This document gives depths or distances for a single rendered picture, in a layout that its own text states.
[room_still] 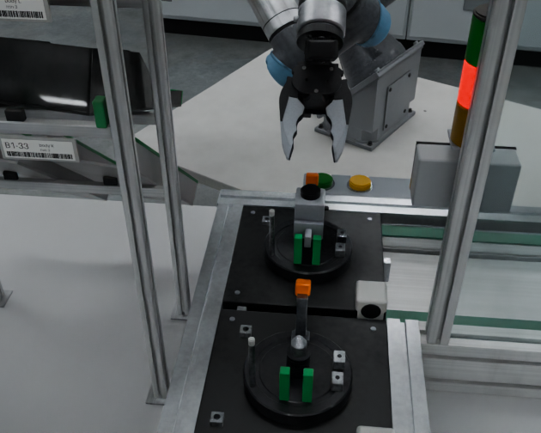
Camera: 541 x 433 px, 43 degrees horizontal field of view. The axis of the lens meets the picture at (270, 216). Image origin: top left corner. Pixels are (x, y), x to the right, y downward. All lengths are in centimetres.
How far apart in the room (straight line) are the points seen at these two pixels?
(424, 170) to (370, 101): 69
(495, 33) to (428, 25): 339
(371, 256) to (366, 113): 51
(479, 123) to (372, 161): 77
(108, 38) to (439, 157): 40
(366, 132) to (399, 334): 68
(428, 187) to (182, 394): 41
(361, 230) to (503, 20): 52
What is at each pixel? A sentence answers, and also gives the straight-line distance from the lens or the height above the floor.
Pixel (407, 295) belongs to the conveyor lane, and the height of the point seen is 92.
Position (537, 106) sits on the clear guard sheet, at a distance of 80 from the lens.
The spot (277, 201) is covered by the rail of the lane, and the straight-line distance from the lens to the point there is 122.
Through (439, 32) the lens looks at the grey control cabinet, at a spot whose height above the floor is 17.
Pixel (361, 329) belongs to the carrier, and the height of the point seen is 97.
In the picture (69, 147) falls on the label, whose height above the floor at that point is 129.
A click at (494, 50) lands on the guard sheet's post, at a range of 74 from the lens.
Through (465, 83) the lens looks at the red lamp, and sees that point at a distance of 79.
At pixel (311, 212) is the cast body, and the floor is 107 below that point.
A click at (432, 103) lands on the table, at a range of 180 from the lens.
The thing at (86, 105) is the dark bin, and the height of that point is 132.
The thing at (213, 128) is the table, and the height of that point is 86.
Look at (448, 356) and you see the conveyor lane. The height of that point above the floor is 93.
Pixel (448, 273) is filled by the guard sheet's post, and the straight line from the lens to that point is 90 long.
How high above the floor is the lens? 167
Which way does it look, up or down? 37 degrees down
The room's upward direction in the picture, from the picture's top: straight up
